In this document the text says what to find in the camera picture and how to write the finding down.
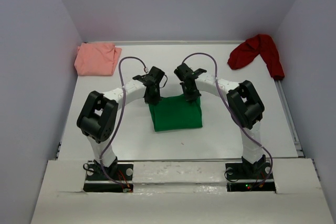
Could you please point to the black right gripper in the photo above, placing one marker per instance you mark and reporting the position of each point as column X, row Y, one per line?
column 190, row 97

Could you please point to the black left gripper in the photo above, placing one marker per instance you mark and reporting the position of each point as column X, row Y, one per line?
column 155, row 100

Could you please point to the green t-shirt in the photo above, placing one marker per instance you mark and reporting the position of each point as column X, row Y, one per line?
column 175, row 113

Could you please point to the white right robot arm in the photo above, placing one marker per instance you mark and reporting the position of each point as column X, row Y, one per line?
column 246, row 109

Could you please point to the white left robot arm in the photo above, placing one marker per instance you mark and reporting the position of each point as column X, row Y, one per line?
column 98, row 117

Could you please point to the folded pink t-shirt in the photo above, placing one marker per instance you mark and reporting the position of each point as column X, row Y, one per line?
column 97, row 59

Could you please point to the red t-shirt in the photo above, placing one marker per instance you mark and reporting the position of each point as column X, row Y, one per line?
column 259, row 45

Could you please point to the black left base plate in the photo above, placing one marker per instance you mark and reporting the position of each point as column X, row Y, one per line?
column 97, row 182

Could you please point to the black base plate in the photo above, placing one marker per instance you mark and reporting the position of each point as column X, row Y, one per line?
column 97, row 182
column 239, row 181

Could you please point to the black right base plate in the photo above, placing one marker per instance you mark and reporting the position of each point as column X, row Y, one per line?
column 239, row 181

